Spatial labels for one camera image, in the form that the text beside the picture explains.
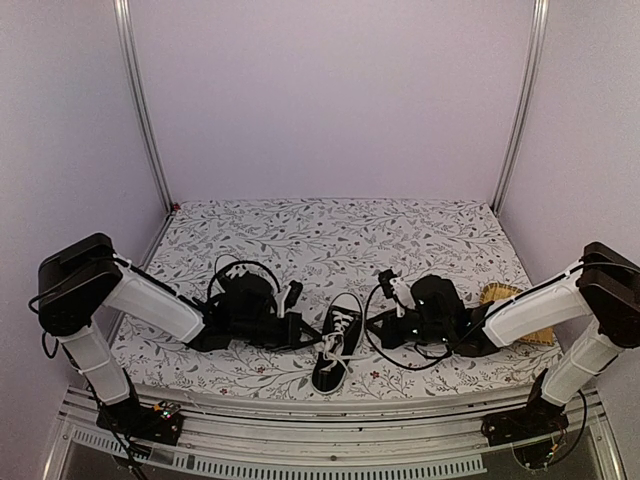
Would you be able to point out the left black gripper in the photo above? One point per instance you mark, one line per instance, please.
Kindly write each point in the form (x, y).
(295, 324)

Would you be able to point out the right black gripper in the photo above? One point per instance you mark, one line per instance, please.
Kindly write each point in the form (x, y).
(389, 336)

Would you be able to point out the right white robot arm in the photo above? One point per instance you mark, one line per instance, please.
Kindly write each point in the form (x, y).
(602, 286)

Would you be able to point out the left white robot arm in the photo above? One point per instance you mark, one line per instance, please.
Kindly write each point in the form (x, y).
(244, 301)

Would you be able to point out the floral patterned table mat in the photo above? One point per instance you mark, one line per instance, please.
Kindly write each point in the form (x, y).
(331, 246)

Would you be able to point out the woven bamboo tray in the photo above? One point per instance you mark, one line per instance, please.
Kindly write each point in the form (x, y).
(496, 292)

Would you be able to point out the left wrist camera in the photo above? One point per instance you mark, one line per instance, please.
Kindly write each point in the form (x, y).
(288, 298)

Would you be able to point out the front aluminium rail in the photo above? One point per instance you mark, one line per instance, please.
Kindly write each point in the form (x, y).
(227, 437)

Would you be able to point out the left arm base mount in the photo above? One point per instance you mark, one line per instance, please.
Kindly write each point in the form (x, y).
(161, 423)

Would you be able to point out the right aluminium frame post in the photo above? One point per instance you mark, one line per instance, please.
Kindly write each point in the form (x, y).
(532, 63)

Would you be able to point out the aluminium frame post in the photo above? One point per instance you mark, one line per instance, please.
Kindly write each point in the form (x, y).
(124, 26)
(532, 63)

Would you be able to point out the left aluminium frame post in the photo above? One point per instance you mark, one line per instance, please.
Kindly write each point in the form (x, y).
(124, 26)

